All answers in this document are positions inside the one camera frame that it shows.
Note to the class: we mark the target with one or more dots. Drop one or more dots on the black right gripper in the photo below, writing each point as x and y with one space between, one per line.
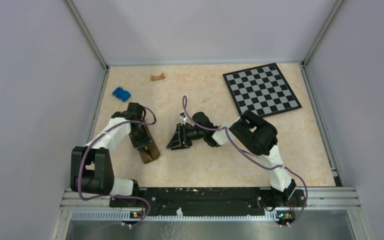
180 140

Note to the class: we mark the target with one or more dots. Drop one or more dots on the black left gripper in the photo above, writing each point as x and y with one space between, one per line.
144 142

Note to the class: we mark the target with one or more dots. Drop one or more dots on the brown fabric napkin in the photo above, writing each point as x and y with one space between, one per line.
148 150

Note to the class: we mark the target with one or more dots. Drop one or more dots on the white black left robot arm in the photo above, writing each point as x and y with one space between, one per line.
92 174

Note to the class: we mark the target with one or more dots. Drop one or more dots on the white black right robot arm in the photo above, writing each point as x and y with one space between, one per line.
258 136

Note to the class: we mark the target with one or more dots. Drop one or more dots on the blue toy car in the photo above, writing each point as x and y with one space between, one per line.
121 94

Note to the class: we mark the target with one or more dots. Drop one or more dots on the small wooden arch block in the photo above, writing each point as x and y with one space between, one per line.
157 77

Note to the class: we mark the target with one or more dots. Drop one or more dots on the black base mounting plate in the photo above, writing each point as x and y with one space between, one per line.
209 201

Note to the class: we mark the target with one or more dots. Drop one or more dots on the black white checkerboard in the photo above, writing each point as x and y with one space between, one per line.
262 90

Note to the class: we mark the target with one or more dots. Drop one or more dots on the aluminium frame rail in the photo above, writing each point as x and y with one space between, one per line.
316 198

